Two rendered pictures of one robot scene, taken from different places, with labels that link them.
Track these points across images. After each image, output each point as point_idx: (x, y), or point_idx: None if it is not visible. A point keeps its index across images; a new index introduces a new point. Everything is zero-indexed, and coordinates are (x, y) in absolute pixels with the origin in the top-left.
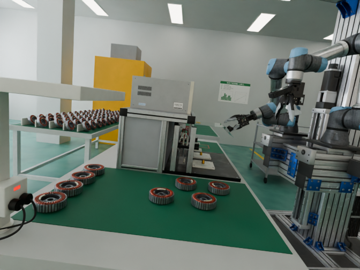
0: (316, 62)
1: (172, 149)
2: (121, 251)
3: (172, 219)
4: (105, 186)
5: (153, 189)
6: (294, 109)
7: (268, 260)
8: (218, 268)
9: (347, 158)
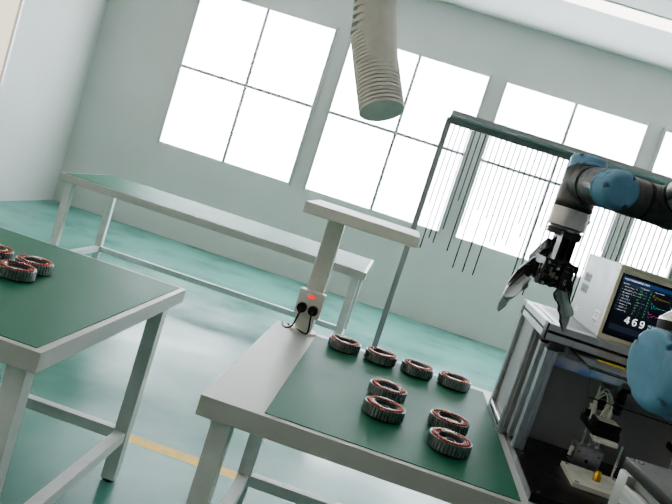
0: (584, 183)
1: (522, 387)
2: (272, 352)
3: (330, 384)
4: (407, 380)
5: (393, 383)
6: (516, 286)
7: (254, 395)
8: (246, 372)
9: None
